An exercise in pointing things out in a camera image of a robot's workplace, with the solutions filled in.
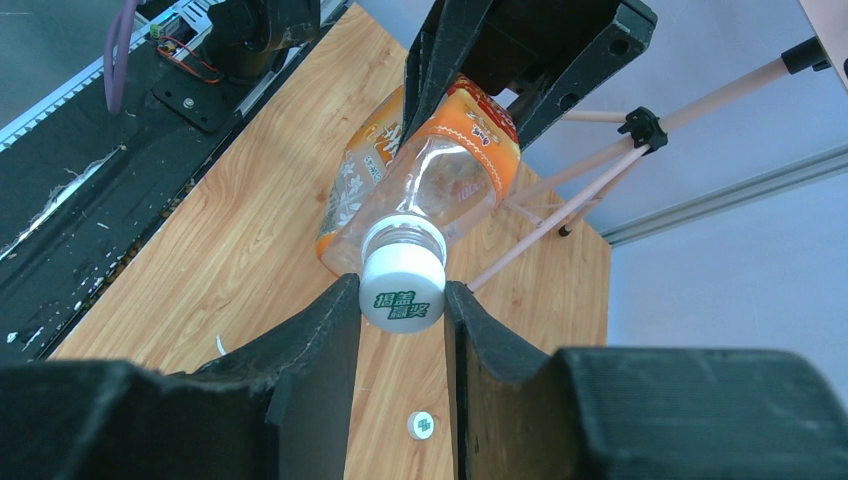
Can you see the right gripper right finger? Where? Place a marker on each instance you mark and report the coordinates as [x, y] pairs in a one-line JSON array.
[[632, 413]]

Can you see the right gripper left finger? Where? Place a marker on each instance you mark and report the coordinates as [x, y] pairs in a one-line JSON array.
[[278, 407]]

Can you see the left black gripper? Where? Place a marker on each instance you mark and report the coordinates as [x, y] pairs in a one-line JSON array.
[[560, 51]]

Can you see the orange label plastic bottle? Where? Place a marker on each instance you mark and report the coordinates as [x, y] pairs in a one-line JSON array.
[[453, 171]]

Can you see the white bottle cap green print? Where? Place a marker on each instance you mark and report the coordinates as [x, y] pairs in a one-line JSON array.
[[402, 288]]

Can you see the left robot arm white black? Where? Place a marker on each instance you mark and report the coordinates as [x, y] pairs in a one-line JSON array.
[[246, 34]]

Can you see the small white bottle cap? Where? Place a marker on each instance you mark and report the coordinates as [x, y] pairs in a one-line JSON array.
[[420, 425]]

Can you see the pink music stand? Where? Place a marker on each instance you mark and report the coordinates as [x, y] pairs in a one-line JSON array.
[[642, 131]]

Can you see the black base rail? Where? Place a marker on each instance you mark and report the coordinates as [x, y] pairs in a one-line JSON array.
[[82, 189]]

